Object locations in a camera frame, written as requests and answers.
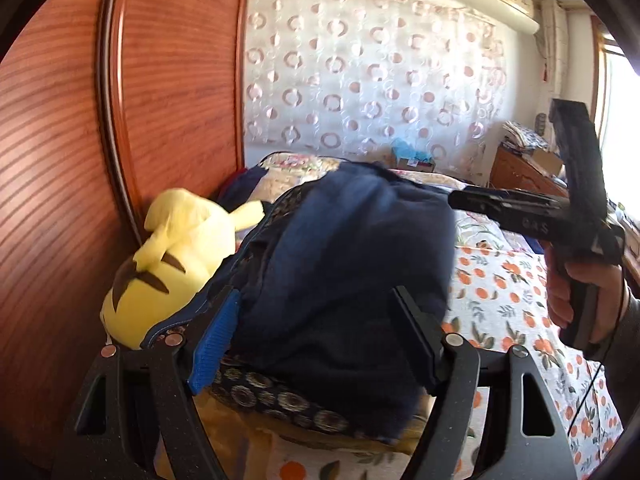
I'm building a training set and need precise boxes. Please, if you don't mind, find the yellow plush toy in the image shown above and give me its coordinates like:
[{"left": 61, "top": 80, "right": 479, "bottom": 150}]
[{"left": 100, "top": 188, "right": 265, "bottom": 350}]

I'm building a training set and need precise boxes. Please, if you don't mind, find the orange fruit print sheet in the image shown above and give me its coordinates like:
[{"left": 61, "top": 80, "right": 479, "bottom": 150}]
[{"left": 154, "top": 242, "right": 626, "bottom": 480}]

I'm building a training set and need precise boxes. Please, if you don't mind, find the blue tissue box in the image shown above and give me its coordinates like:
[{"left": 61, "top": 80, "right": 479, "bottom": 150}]
[{"left": 392, "top": 139, "right": 435, "bottom": 172}]

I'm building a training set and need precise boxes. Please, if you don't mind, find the wooden wardrobe door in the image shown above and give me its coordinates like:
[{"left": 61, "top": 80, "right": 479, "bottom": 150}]
[{"left": 1, "top": 0, "right": 246, "bottom": 466}]

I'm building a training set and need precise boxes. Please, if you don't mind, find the folded patterned cloth stack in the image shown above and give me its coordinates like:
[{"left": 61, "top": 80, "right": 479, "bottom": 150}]
[{"left": 502, "top": 120, "right": 549, "bottom": 153}]

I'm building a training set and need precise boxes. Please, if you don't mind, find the wooden sideboard cabinet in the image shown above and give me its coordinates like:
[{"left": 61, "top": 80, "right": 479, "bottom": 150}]
[{"left": 489, "top": 145, "right": 640, "bottom": 297}]

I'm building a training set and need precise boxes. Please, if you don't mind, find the floral pink quilt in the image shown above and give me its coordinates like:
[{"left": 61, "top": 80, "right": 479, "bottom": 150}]
[{"left": 249, "top": 152, "right": 532, "bottom": 256}]

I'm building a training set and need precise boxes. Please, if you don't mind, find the navy medallion patterned pillow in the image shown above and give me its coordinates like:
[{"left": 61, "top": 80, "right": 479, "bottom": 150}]
[{"left": 212, "top": 183, "right": 424, "bottom": 444}]

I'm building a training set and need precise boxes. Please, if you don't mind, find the right hand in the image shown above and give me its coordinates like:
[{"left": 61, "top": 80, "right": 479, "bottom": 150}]
[{"left": 544, "top": 243, "right": 629, "bottom": 344}]

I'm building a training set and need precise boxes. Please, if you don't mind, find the cardboard box on cabinet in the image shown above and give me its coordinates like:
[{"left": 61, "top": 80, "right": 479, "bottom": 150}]
[{"left": 530, "top": 148, "right": 564, "bottom": 177}]

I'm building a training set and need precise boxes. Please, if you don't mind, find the navy blue garment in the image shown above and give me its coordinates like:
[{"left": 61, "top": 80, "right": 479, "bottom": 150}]
[{"left": 168, "top": 162, "right": 456, "bottom": 442}]

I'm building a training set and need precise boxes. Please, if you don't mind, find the sheer circle pattern curtain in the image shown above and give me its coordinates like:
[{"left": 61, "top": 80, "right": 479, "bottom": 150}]
[{"left": 243, "top": 0, "right": 508, "bottom": 181}]

